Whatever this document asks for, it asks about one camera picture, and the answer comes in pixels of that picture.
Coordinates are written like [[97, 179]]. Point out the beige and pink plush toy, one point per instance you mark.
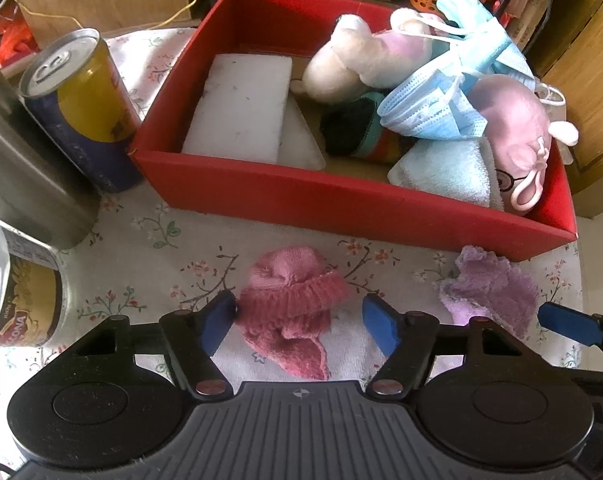
[[331, 70]]

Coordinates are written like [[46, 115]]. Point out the pink knitted sock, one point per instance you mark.
[[286, 285]]

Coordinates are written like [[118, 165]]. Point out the blue face mask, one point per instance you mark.
[[421, 105], [506, 55]]

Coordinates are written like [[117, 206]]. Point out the stainless steel cylinder flask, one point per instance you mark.
[[21, 170]]

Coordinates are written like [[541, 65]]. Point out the thin white sponge block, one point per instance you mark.
[[301, 140]]

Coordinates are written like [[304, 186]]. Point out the pink pig plush toy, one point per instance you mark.
[[516, 120]]

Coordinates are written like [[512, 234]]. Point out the light blue towel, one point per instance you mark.
[[441, 170]]

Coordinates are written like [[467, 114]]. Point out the floral white tablecloth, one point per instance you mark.
[[146, 270]]

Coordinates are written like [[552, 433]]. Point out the blue and yellow drink can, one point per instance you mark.
[[81, 110]]

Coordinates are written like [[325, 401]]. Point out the dark striped sock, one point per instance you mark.
[[351, 125]]

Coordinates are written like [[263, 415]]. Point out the glass jar with gold label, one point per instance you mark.
[[21, 290]]

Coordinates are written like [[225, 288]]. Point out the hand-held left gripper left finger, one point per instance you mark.
[[216, 322]]

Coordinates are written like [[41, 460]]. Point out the purple fuzzy cloth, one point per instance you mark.
[[486, 285]]

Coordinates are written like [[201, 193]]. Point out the thick white sponge block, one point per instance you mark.
[[236, 105]]

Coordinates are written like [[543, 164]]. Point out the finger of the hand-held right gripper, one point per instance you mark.
[[571, 324], [601, 382]]

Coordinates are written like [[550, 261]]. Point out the wooden cabinet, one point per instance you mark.
[[591, 85]]

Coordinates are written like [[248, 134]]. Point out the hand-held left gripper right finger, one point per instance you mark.
[[381, 322]]

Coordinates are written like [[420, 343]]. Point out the red cardboard box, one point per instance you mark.
[[331, 200]]

